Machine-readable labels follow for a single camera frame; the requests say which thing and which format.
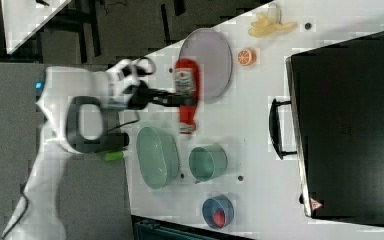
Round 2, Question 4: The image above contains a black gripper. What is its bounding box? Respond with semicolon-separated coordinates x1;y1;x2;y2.
125;80;198;110

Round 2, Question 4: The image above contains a red ketchup bottle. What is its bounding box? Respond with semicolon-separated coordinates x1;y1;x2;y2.
174;58;201;134

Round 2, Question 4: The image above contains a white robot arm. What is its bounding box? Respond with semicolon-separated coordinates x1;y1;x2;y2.
1;59;201;240

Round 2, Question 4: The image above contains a green oval strainer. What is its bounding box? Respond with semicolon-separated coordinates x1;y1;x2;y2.
136;126;180;190

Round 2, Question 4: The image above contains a black cylinder cup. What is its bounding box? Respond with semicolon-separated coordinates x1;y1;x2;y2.
104;132;130;150

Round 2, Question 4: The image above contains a grey round plate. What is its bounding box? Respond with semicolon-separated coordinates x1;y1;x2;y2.
179;28;233;103

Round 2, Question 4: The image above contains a green oval toy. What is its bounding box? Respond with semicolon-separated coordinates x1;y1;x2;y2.
104;151;128;162

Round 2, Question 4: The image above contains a green mug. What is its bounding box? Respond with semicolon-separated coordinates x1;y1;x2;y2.
188;144;228;182

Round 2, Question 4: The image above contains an orange half slice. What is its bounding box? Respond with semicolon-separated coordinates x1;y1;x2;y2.
237;48;257;66

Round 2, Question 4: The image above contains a blue cup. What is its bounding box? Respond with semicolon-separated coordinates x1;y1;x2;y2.
202;195;235;229

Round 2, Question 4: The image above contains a strawberry in blue cup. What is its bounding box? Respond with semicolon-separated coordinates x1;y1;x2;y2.
213;211;226;228

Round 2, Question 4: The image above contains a toaster oven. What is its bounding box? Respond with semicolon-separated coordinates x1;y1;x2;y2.
285;31;384;227

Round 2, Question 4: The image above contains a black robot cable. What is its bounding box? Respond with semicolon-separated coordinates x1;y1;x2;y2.
0;56;157;239

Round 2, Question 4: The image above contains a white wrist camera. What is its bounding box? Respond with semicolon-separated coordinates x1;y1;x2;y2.
106;59;140;100

